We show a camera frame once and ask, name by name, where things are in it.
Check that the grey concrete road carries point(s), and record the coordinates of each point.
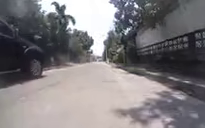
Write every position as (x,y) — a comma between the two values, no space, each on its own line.
(90,93)

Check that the row of trees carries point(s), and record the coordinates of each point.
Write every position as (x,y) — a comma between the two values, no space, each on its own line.
(123,33)
(56,36)

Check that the grey kerb strip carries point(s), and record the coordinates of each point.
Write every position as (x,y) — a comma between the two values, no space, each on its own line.
(176,78)

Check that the dark car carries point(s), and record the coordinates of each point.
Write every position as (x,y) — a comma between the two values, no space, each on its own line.
(10,53)

